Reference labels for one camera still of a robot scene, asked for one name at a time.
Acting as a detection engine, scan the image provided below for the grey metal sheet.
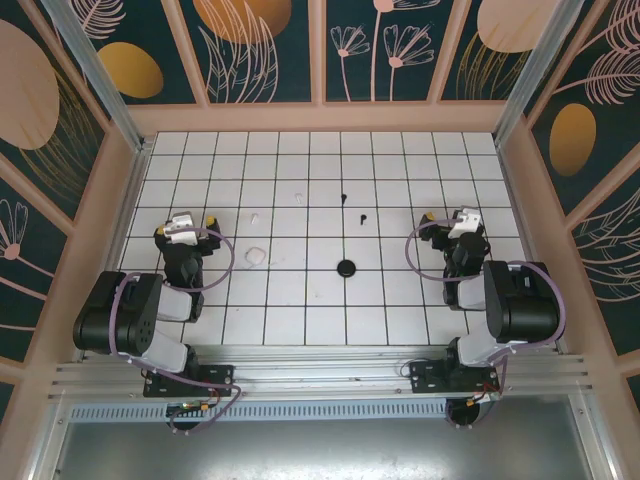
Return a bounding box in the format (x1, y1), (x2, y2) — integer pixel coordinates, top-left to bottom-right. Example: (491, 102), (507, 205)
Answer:
(29, 394), (621, 480)

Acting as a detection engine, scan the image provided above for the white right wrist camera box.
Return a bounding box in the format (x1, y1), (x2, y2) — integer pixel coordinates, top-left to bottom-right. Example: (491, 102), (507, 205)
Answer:
(447, 205), (481, 240)

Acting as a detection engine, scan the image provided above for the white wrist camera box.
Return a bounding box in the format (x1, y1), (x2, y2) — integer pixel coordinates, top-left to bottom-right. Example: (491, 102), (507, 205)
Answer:
(447, 205), (481, 240)
(164, 211), (200, 246)

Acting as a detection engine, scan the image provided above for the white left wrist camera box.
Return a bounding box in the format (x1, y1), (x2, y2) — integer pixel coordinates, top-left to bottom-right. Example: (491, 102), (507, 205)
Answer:
(164, 211), (200, 246)

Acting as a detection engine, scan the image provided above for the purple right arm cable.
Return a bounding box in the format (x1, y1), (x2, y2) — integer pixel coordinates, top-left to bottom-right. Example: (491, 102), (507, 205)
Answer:
(405, 217), (567, 401)

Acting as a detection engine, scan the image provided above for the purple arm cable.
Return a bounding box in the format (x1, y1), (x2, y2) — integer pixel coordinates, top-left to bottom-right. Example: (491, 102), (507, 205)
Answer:
(109, 227), (242, 435)
(405, 217), (567, 401)

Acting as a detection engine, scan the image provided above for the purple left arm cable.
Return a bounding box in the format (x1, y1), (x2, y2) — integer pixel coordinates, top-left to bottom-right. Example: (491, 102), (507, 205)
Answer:
(109, 227), (242, 435)

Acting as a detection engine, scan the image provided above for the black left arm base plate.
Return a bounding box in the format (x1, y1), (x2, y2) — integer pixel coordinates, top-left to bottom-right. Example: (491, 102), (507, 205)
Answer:
(143, 363), (236, 399)

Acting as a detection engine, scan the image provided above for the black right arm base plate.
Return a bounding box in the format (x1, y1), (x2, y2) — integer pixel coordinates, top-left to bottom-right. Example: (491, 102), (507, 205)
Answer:
(408, 359), (501, 396)

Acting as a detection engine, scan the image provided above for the aluminium corner post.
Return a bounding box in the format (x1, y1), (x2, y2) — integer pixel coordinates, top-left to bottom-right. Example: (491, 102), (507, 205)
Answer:
(492, 0), (599, 146)
(39, 0), (151, 154)

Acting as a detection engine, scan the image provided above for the aluminium mounting rail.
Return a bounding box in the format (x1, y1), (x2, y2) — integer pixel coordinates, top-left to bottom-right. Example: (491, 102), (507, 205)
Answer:
(47, 342), (594, 401)

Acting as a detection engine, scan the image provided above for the perforated metal cable tray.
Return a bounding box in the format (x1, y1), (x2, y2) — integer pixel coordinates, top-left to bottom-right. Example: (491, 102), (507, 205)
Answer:
(67, 397), (451, 424)

